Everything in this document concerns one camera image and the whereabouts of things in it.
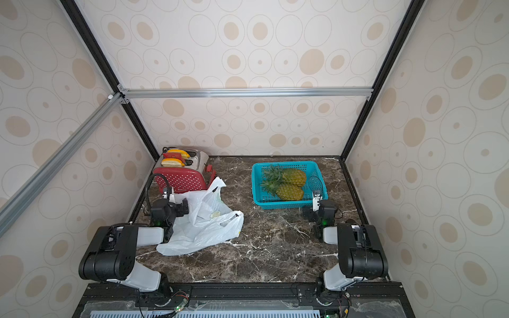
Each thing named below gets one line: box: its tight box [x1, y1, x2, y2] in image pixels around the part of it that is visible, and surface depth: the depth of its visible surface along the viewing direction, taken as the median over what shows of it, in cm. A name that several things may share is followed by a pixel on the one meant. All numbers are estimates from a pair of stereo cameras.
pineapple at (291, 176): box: [262, 164, 307, 187], surface depth 102 cm
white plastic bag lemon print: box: [156, 176, 245, 257], surface depth 87 cm
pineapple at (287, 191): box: [260, 178, 305, 201], surface depth 96 cm
